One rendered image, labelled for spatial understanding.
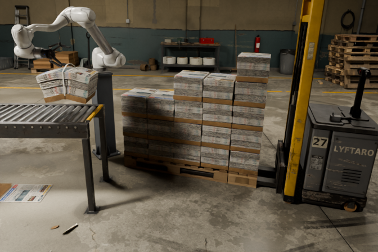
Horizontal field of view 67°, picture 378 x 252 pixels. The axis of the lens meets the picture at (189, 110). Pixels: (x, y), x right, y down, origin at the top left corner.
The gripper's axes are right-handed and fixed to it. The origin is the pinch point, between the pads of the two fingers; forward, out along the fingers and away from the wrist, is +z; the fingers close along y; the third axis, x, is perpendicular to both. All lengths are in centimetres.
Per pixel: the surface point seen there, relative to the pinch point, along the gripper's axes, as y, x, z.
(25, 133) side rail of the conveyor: 57, 31, -24
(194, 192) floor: 120, 4, 116
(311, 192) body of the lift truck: 96, 26, 217
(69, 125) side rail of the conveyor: 47, 31, 9
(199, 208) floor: 119, 30, 118
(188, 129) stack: 67, -25, 105
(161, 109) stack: 53, -35, 77
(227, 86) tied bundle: 18, -17, 136
